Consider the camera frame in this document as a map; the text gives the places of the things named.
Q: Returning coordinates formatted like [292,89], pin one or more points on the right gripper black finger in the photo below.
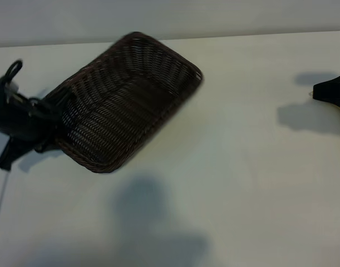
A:
[332,93]

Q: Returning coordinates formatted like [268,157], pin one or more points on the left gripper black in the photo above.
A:
[16,119]

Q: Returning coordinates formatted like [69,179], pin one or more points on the dark brown woven basket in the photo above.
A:
[125,111]

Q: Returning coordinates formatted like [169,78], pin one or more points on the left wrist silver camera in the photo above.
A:
[12,90]

